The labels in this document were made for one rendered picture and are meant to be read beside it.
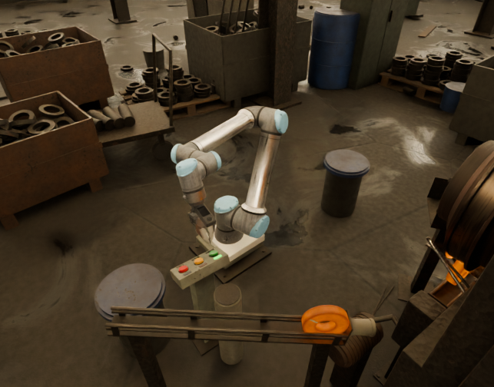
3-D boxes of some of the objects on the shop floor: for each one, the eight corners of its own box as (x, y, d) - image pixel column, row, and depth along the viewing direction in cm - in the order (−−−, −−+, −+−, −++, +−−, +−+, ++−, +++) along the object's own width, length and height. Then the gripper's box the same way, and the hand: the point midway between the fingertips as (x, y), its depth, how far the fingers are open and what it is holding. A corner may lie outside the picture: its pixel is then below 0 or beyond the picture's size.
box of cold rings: (264, 68, 517) (266, 2, 462) (306, 88, 456) (313, 14, 401) (190, 86, 464) (181, 14, 410) (225, 112, 404) (220, 31, 349)
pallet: (209, 82, 475) (207, 49, 447) (238, 104, 420) (237, 67, 393) (121, 102, 428) (111, 66, 400) (140, 129, 373) (131, 89, 346)
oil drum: (360, 83, 467) (375, 9, 411) (329, 94, 440) (340, 16, 385) (328, 71, 505) (338, 1, 449) (297, 80, 478) (303, 8, 423)
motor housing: (362, 387, 168) (389, 327, 134) (329, 417, 158) (350, 360, 125) (342, 365, 176) (363, 303, 143) (309, 391, 166) (324, 332, 133)
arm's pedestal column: (189, 248, 239) (187, 239, 234) (235, 222, 259) (234, 214, 254) (223, 285, 215) (223, 277, 210) (271, 253, 234) (272, 245, 229)
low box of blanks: (80, 151, 339) (57, 85, 298) (114, 184, 297) (92, 113, 256) (-30, 192, 291) (-76, 120, 250) (-8, 238, 248) (-59, 161, 207)
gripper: (200, 193, 154) (211, 235, 161) (181, 200, 150) (194, 243, 157) (209, 197, 147) (220, 240, 154) (190, 206, 143) (203, 249, 150)
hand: (210, 241), depth 153 cm, fingers closed
